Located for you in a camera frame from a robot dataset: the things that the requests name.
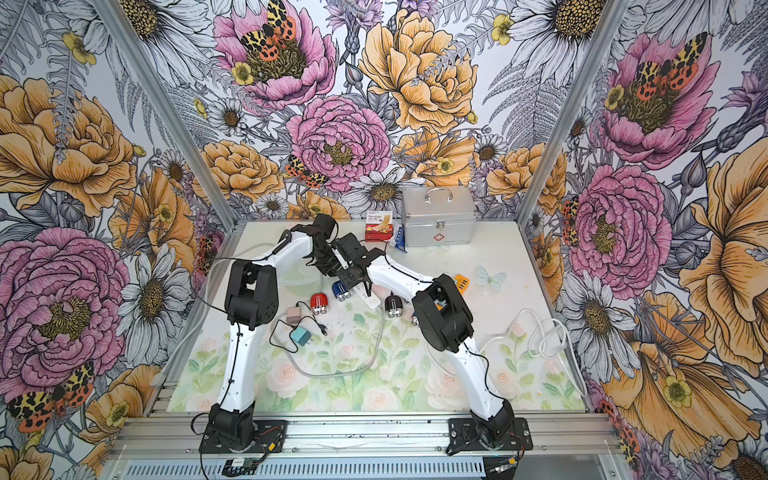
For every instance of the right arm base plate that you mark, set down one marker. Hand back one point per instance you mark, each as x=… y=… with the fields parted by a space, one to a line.
x=470 y=435

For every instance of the blue white packet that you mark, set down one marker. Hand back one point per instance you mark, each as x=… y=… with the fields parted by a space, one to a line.
x=399 y=241

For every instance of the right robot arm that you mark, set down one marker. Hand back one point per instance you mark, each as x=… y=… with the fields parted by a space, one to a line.
x=446 y=324

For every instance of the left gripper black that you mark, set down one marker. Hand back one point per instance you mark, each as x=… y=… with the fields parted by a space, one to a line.
x=329 y=270

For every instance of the silver metal case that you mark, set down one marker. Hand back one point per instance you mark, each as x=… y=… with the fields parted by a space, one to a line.
x=438 y=216

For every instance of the blue electric shaver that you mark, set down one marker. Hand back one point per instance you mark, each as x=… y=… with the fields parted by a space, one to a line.
x=340 y=291

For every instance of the red electric shaver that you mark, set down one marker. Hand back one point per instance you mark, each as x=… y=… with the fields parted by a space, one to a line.
x=319 y=303

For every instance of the pink usb charger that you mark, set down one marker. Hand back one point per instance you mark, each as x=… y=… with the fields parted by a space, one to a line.
x=293 y=315

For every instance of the red cardboard box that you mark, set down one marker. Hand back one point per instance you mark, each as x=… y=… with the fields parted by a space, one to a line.
x=379 y=226

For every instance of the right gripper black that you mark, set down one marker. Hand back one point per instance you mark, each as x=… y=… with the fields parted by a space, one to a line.
x=342 y=273

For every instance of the aluminium front rail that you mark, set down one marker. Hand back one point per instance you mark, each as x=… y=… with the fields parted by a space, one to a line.
x=170 y=436

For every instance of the white power strip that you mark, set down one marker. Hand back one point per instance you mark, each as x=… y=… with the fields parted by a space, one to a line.
x=372 y=301

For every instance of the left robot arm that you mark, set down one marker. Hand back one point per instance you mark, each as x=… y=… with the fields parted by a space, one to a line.
x=251 y=303

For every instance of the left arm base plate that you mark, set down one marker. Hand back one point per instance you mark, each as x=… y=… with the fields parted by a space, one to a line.
x=258 y=437

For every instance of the teal usb charger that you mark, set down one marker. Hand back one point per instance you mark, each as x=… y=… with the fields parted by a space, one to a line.
x=300 y=336

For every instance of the orange power strip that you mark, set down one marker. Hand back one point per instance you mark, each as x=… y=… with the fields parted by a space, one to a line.
x=462 y=283

